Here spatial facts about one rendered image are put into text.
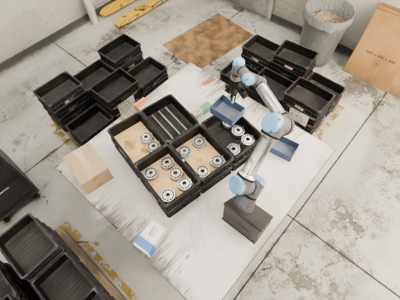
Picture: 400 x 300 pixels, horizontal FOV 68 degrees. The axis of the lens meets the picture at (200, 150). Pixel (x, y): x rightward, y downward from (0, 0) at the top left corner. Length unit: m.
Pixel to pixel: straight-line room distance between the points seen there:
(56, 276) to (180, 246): 1.01
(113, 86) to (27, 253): 1.74
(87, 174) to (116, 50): 1.84
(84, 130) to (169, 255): 1.75
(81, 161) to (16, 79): 2.50
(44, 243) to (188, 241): 1.13
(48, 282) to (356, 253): 2.56
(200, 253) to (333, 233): 1.44
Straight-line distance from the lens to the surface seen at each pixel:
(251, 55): 3.64
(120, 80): 3.36
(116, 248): 2.95
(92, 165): 2.32
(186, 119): 2.45
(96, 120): 3.36
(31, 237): 2.71
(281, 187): 2.33
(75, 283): 2.58
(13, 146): 3.93
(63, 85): 3.52
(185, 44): 4.46
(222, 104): 2.23
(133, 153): 2.32
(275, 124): 1.65
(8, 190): 3.13
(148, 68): 3.58
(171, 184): 2.14
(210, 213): 2.18
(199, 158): 2.23
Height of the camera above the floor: 2.75
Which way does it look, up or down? 58 degrees down
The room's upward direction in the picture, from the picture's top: 2 degrees counter-clockwise
